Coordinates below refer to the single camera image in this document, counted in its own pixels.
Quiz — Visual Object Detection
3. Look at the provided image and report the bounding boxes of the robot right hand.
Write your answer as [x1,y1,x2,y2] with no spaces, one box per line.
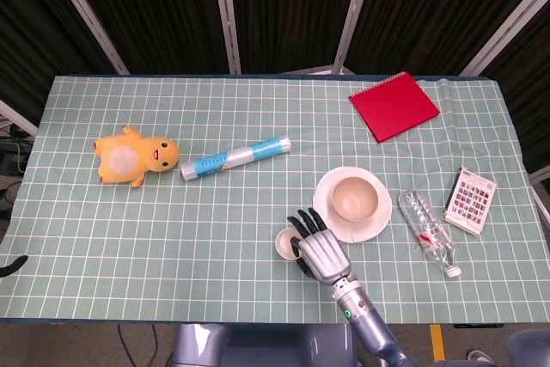
[286,207,358,287]

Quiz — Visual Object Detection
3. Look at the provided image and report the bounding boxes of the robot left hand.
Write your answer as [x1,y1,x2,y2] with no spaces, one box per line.
[0,254,29,278]

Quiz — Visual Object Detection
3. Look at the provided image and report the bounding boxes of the small white cup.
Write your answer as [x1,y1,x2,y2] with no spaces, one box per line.
[275,228,304,260]

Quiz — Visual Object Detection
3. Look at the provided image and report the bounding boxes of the beige bowl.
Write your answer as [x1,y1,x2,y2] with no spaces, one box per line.
[331,175,381,223]

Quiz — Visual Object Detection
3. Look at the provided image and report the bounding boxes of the white paper plate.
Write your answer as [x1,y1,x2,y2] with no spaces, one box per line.
[312,165,393,244]

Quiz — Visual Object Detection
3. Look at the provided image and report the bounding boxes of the blue-grey robot torso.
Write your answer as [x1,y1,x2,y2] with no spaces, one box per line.
[171,322,358,367]

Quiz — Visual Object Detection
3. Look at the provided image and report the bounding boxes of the clear crushed plastic bottle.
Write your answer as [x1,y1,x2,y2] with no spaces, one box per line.
[397,189,463,278]

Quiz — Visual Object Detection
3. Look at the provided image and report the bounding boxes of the green grid tablecloth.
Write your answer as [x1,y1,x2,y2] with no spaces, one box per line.
[0,74,550,325]

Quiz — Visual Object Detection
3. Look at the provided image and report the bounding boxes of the blue plastic bag roll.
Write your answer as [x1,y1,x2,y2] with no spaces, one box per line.
[180,136,292,182]

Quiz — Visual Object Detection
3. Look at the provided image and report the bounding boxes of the yellow floor tape strip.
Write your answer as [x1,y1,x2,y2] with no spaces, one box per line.
[431,323,446,363]

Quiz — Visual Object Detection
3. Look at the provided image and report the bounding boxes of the patterned card box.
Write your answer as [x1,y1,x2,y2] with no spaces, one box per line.
[442,165,498,237]

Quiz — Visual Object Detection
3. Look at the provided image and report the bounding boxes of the red spiral notebook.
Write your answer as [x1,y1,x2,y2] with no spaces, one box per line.
[347,70,442,144]

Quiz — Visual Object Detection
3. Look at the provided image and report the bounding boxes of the yellow plush chick toy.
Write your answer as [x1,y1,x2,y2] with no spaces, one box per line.
[93,125,180,188]

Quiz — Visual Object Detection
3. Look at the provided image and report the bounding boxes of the black floor cables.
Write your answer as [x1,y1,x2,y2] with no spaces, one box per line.
[0,124,35,222]

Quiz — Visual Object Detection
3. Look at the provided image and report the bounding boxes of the white screen frame post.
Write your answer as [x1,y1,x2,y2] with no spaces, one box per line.
[0,98,39,138]
[209,0,242,75]
[333,0,379,76]
[40,0,131,76]
[458,0,550,78]
[529,164,550,187]

